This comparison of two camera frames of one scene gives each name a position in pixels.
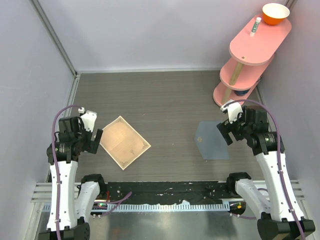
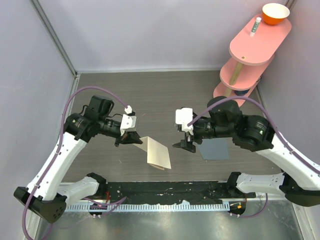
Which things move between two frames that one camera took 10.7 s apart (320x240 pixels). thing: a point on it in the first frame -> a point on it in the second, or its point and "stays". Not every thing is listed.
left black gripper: x=88 y=142 -> x=124 y=137
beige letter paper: x=123 y=143 -> x=158 y=156
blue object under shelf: x=240 y=92 stays
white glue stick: x=255 y=26 stays
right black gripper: x=233 y=131 -> x=189 y=139
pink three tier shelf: x=250 y=57 stays
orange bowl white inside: x=274 y=13 stays
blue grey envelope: x=211 y=143 stays
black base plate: x=170 y=192 stays
